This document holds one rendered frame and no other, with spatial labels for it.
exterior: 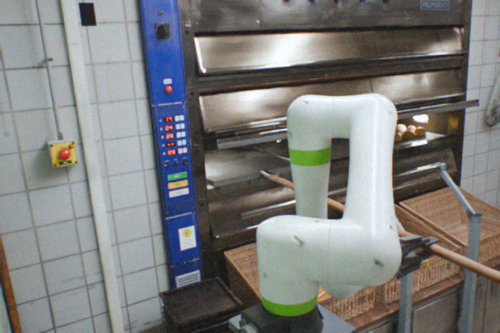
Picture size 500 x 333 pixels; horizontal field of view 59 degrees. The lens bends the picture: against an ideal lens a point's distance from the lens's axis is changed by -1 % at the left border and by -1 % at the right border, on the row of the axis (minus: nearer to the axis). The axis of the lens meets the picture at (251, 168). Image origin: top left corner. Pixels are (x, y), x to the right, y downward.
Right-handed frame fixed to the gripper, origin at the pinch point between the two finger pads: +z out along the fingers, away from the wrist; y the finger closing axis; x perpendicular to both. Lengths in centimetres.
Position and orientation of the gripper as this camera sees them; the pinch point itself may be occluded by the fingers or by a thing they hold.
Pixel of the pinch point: (428, 247)
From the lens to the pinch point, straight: 148.9
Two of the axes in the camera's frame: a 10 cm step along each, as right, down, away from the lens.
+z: 8.8, -1.6, 4.5
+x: 4.8, 1.9, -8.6
